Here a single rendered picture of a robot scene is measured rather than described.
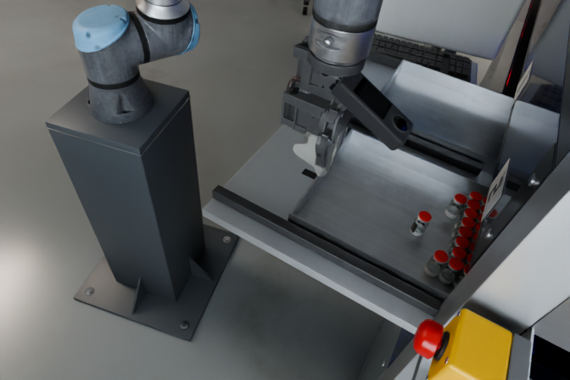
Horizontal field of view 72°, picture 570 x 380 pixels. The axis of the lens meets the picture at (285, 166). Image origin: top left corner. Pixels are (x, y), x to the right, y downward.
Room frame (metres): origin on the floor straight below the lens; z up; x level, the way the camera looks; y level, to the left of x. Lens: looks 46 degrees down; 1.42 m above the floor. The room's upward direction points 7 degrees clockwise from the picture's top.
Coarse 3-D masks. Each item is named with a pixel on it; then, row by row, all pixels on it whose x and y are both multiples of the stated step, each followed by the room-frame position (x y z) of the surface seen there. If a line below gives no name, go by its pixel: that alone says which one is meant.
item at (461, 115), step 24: (408, 72) 0.92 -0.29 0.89; (432, 72) 0.90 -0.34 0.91; (408, 96) 0.82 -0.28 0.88; (432, 96) 0.83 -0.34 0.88; (456, 96) 0.85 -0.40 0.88; (480, 96) 0.85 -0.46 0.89; (504, 96) 0.83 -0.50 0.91; (432, 120) 0.73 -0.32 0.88; (456, 120) 0.75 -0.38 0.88; (480, 120) 0.76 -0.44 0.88; (504, 120) 0.77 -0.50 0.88; (456, 144) 0.62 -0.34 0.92; (480, 144) 0.67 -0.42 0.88
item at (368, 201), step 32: (352, 160) 0.57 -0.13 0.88; (384, 160) 0.58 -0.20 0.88; (416, 160) 0.57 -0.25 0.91; (320, 192) 0.48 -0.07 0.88; (352, 192) 0.49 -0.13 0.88; (384, 192) 0.50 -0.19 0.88; (416, 192) 0.51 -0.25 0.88; (448, 192) 0.52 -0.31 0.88; (480, 192) 0.51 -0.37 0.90; (320, 224) 0.40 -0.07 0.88; (352, 224) 0.41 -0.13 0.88; (384, 224) 0.42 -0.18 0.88; (448, 224) 0.44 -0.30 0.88; (384, 256) 0.36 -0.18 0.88; (416, 256) 0.36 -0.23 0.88; (448, 288) 0.31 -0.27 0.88
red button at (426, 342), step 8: (424, 320) 0.20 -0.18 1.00; (432, 320) 0.20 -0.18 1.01; (424, 328) 0.19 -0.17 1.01; (432, 328) 0.19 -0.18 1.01; (440, 328) 0.19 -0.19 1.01; (416, 336) 0.18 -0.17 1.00; (424, 336) 0.18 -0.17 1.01; (432, 336) 0.18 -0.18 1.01; (440, 336) 0.18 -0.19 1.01; (416, 344) 0.17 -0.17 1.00; (424, 344) 0.17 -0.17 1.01; (432, 344) 0.17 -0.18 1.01; (440, 344) 0.18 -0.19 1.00; (416, 352) 0.17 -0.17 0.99; (424, 352) 0.17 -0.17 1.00; (432, 352) 0.17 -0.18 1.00
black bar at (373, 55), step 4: (372, 52) 0.98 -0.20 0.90; (376, 52) 0.98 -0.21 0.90; (368, 56) 0.98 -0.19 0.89; (372, 56) 0.97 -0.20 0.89; (376, 56) 0.97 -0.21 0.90; (380, 56) 0.97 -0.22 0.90; (384, 56) 0.97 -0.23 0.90; (388, 56) 0.97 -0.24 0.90; (376, 60) 0.97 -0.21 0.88; (380, 60) 0.96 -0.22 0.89; (384, 60) 0.96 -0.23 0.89; (388, 60) 0.95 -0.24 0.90; (392, 60) 0.95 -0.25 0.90; (396, 60) 0.95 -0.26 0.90; (400, 60) 0.95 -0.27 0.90; (388, 64) 0.95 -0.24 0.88; (392, 64) 0.95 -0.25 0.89; (396, 64) 0.94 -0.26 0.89
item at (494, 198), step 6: (504, 168) 0.43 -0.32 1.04; (498, 174) 0.44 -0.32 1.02; (504, 174) 0.41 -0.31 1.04; (498, 180) 0.42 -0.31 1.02; (504, 180) 0.39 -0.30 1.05; (492, 186) 0.43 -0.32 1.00; (492, 192) 0.41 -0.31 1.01; (498, 192) 0.38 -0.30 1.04; (492, 198) 0.38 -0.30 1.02; (498, 198) 0.36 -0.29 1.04; (486, 204) 0.39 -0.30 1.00; (492, 204) 0.37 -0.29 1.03; (486, 210) 0.37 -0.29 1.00
